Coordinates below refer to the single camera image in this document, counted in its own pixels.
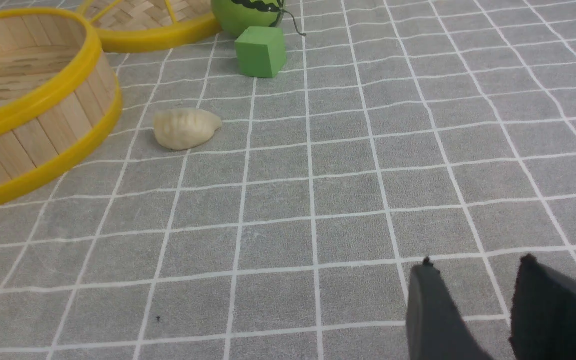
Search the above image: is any bamboo steamer tray yellow rim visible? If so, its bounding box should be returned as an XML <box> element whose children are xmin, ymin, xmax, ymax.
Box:
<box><xmin>0</xmin><ymin>7</ymin><xmax>123</xmax><ymax>205</ymax></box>

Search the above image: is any green toy watermelon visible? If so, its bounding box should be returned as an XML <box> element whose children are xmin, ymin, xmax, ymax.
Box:
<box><xmin>210</xmin><ymin>0</ymin><xmax>307</xmax><ymax>37</ymax></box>

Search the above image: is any green cube block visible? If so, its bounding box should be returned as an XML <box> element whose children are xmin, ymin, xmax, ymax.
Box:
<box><xmin>235</xmin><ymin>26</ymin><xmax>287</xmax><ymax>79</ymax></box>

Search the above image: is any white dumpling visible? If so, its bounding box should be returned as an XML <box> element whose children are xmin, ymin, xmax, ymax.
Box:
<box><xmin>153</xmin><ymin>108</ymin><xmax>223</xmax><ymax>151</ymax></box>

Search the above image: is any grey checkered tablecloth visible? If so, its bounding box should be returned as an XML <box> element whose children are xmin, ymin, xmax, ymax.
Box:
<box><xmin>0</xmin><ymin>0</ymin><xmax>576</xmax><ymax>360</ymax></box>

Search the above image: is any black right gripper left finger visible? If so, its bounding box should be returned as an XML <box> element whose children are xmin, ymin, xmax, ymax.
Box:
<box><xmin>406</xmin><ymin>257</ymin><xmax>492</xmax><ymax>360</ymax></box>

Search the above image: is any woven bamboo steamer lid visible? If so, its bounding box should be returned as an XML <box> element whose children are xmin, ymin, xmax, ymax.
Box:
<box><xmin>77</xmin><ymin>0</ymin><xmax>222</xmax><ymax>54</ymax></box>

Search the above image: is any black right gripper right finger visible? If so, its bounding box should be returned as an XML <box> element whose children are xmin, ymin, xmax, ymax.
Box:
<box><xmin>509</xmin><ymin>254</ymin><xmax>576</xmax><ymax>360</ymax></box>

